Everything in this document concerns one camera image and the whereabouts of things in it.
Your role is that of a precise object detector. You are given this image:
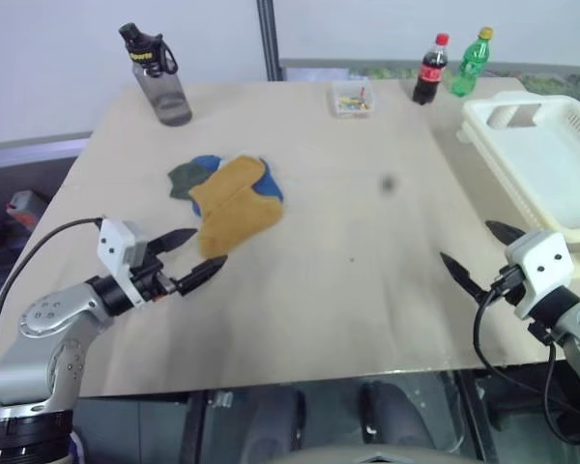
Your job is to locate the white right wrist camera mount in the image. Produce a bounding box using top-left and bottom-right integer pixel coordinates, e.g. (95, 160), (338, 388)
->
(504, 230), (576, 321)

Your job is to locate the green yellow-capped soda bottle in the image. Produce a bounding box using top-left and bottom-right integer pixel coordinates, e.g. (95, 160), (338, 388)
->
(449, 25), (496, 99)

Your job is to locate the red and grey device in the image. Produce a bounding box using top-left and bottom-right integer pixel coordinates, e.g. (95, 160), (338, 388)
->
(4, 188), (50, 228)

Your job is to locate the mustard yellow cloth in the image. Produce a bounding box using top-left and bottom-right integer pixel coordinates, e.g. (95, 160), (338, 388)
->
(188, 155), (284, 259)

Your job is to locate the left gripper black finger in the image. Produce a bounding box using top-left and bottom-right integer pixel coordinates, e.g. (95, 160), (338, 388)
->
(175, 254), (229, 297)
(147, 227), (199, 256)

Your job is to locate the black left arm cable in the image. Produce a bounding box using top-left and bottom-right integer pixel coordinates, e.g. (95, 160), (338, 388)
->
(0, 217), (103, 386)

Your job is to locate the dark window frame post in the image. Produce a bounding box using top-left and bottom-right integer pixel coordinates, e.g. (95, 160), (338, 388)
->
(255, 0), (285, 82)

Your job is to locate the clear small plastic box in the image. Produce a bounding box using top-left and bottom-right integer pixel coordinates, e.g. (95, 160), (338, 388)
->
(330, 78), (379, 119)

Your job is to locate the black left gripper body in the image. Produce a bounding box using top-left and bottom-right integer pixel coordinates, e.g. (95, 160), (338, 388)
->
(130, 249), (186, 305)

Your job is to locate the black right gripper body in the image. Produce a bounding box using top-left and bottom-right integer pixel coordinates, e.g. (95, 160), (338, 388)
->
(486, 263), (527, 306)

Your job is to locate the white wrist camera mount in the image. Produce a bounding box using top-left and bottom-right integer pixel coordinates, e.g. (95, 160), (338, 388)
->
(96, 217), (151, 307)
(504, 230), (576, 321)

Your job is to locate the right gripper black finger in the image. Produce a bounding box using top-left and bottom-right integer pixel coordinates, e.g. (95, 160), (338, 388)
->
(484, 219), (527, 246)
(439, 251), (490, 304)

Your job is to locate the dark green cloth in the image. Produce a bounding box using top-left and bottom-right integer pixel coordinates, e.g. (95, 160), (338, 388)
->
(167, 162), (210, 201)

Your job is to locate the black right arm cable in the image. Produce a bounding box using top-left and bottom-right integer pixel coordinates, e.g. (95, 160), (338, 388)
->
(473, 283), (577, 444)

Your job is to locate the grey black-capped water bottle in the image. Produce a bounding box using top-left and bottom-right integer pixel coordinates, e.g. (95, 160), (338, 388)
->
(117, 21), (194, 129)

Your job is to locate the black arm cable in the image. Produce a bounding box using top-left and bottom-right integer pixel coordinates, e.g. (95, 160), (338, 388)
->
(473, 283), (577, 444)
(0, 217), (103, 386)

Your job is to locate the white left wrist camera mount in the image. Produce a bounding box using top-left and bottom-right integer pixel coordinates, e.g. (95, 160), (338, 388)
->
(96, 217), (151, 307)

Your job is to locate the white plastic dish rack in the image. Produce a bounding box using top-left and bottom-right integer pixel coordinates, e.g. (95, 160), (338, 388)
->
(455, 89), (580, 280)

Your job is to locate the red-capped cola bottle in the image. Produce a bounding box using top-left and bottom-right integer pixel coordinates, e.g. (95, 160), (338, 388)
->
(411, 32), (451, 105)

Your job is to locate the blue cloth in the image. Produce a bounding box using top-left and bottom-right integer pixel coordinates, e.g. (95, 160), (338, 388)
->
(189, 154), (286, 218)

